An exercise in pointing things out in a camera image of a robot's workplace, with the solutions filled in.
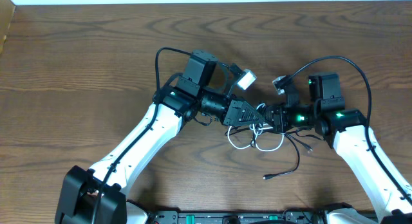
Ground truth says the white usb cable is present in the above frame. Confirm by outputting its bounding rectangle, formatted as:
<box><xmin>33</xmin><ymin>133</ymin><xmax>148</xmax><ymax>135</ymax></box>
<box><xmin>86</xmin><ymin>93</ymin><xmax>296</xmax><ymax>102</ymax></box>
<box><xmin>227</xmin><ymin>103</ymin><xmax>285</xmax><ymax>153</ymax></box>

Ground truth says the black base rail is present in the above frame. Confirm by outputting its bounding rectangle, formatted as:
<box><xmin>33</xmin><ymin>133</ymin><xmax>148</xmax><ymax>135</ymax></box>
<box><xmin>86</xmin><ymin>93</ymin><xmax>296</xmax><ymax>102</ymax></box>
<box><xmin>145</xmin><ymin>208</ymin><xmax>327</xmax><ymax>224</ymax></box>

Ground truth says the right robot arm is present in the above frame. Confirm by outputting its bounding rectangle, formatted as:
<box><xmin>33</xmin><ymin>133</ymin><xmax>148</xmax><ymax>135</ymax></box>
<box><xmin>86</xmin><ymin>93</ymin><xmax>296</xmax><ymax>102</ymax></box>
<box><xmin>257</xmin><ymin>73</ymin><xmax>411</xmax><ymax>223</ymax></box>

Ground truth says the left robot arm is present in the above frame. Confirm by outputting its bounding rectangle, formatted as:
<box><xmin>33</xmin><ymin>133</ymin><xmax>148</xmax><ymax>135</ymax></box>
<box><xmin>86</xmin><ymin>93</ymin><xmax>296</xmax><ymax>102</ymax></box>
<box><xmin>55</xmin><ymin>50</ymin><xmax>265</xmax><ymax>224</ymax></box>

